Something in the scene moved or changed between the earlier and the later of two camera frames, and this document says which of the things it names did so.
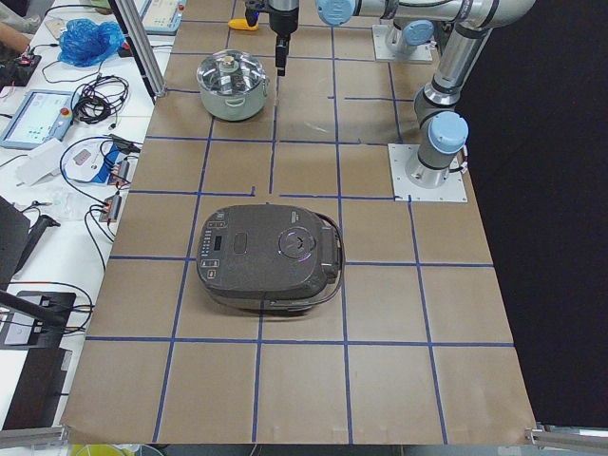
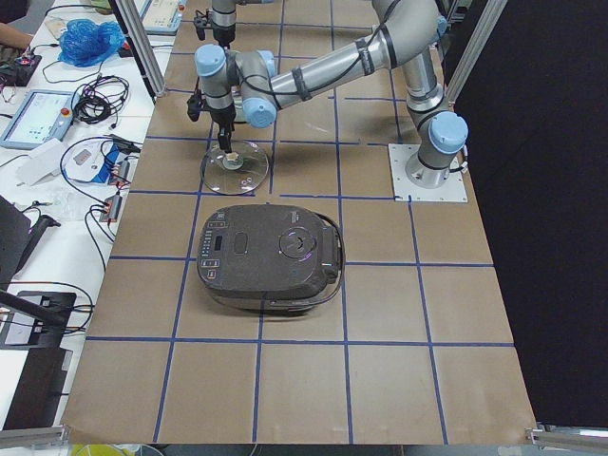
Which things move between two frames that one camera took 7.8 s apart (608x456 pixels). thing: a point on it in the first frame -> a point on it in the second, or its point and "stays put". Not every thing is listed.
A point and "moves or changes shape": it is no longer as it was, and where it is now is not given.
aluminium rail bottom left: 31,437 stays put
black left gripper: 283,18 -> 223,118
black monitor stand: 18,239 stays put
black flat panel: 37,393 stays put
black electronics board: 17,70 stays put
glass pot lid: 231,72 moves or changes shape
